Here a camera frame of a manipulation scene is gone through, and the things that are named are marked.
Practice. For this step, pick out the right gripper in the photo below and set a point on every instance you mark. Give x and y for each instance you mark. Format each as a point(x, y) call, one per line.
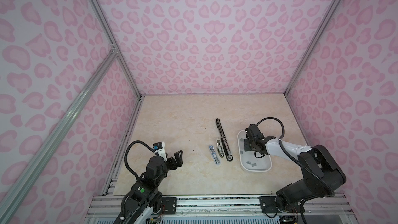
point(245, 144)

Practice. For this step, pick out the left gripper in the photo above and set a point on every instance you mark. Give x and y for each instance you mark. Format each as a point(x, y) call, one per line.
point(173, 165)

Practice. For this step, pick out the white plastic bin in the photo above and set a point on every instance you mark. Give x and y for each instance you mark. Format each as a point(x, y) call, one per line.
point(264, 164)

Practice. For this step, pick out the black stapler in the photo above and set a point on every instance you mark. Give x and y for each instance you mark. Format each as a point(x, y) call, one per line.
point(224, 142)

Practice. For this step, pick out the blue mini stapler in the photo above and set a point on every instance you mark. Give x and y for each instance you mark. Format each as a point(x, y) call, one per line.
point(214, 155)

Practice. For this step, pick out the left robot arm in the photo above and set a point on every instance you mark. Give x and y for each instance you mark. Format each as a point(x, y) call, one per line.
point(144, 198)

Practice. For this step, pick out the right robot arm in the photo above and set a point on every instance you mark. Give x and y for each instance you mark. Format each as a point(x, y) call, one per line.
point(321, 173)

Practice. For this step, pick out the left mounting plate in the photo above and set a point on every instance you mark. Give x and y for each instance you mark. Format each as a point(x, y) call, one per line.
point(165, 206)

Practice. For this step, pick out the mounting plate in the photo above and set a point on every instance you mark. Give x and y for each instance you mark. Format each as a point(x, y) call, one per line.
point(165, 206)
point(268, 204)

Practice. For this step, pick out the right mounting plate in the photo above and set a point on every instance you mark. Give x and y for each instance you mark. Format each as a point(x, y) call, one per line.
point(268, 204)

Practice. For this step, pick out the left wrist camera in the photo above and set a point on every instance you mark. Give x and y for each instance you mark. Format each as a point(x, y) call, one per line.
point(159, 150)

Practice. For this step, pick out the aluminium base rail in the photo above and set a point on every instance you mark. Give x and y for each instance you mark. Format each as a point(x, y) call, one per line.
point(238, 209)

